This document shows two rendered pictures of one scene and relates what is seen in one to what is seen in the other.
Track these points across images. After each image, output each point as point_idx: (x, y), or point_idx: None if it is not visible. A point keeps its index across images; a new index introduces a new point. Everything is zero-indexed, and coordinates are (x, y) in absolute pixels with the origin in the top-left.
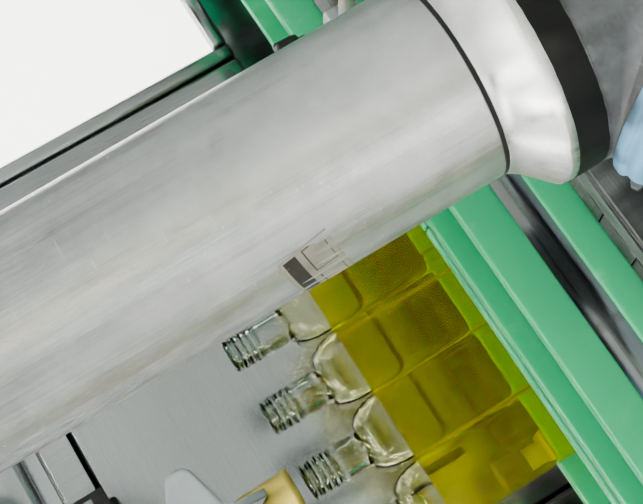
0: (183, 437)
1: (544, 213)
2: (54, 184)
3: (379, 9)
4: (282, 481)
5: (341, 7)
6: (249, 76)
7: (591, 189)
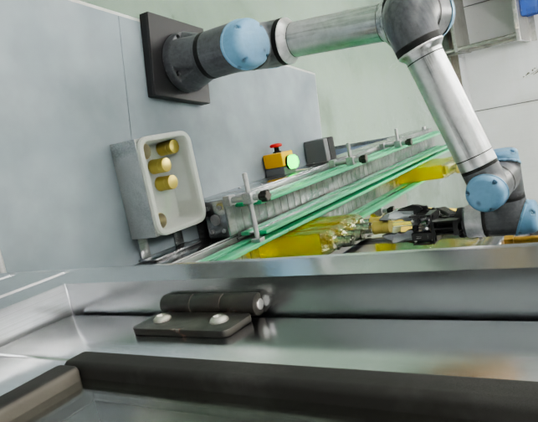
0: None
1: (276, 191)
2: (341, 16)
3: (293, 23)
4: (374, 222)
5: (248, 183)
6: (311, 21)
7: (266, 187)
